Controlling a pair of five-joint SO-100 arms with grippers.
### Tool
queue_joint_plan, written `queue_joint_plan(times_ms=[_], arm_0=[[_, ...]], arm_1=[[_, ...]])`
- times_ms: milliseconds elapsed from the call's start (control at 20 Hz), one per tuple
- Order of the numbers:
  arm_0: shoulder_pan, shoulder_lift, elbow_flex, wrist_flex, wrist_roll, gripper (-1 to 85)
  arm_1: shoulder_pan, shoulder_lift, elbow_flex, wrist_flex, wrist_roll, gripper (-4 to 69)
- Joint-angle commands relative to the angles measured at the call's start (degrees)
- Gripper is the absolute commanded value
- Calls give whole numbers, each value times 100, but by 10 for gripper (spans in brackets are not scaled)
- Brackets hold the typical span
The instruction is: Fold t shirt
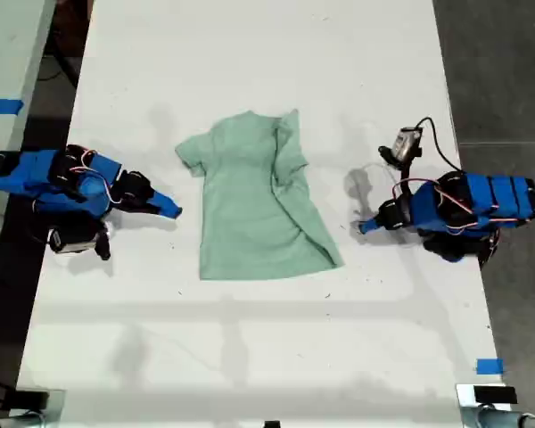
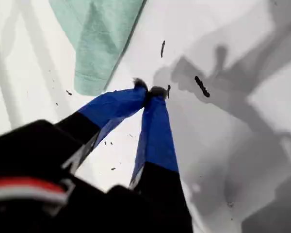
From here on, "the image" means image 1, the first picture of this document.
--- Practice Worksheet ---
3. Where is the black box on grey plate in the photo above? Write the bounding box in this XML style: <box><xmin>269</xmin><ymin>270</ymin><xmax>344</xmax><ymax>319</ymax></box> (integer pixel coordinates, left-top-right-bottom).
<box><xmin>13</xmin><ymin>390</ymin><xmax>50</xmax><ymax>409</ymax></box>

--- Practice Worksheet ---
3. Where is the square blue tape piece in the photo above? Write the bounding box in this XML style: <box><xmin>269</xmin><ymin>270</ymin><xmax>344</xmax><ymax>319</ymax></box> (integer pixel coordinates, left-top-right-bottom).
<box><xmin>476</xmin><ymin>358</ymin><xmax>505</xmax><ymax>375</ymax></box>

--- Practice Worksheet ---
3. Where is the pale green T-shirt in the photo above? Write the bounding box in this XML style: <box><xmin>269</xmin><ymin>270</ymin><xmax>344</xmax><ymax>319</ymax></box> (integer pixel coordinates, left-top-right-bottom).
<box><xmin>174</xmin><ymin>108</ymin><xmax>345</xmax><ymax>281</ymax></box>

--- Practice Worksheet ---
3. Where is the metal pipe with grey plate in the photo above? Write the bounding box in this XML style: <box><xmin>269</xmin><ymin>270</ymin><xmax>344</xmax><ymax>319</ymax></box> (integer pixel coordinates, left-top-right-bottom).
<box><xmin>0</xmin><ymin>388</ymin><xmax>67</xmax><ymax>428</ymax></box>

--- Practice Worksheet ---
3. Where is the black box on white plate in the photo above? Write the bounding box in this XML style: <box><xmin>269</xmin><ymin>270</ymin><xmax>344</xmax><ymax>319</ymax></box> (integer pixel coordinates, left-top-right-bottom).
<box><xmin>473</xmin><ymin>386</ymin><xmax>518</xmax><ymax>405</ymax></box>

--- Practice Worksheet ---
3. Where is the metal pipe with white plate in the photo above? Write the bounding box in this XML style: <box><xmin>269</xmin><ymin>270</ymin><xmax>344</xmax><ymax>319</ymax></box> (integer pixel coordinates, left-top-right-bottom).
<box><xmin>455</xmin><ymin>383</ymin><xmax>535</xmax><ymax>428</ymax></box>

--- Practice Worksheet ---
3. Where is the black camera cable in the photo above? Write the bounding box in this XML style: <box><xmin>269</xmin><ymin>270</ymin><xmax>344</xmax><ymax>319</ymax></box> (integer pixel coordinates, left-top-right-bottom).
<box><xmin>416</xmin><ymin>116</ymin><xmax>463</xmax><ymax>175</ymax></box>

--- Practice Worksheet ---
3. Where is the black camera stalk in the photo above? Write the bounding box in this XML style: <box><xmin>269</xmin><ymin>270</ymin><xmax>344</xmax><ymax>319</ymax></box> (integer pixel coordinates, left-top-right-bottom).
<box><xmin>377</xmin><ymin>145</ymin><xmax>415</xmax><ymax>204</ymax></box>
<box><xmin>93</xmin><ymin>220</ymin><xmax>113</xmax><ymax>262</ymax></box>

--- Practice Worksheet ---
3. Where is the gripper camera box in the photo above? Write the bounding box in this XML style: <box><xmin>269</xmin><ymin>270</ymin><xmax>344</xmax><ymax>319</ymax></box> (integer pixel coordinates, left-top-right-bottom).
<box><xmin>47</xmin><ymin>226</ymin><xmax>98</xmax><ymax>256</ymax></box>
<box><xmin>391</xmin><ymin>127</ymin><xmax>424</xmax><ymax>162</ymax></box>

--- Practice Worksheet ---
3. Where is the pale side table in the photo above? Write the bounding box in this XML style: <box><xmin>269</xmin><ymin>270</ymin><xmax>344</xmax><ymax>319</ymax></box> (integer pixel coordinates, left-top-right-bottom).
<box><xmin>0</xmin><ymin>0</ymin><xmax>57</xmax><ymax>291</ymax></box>

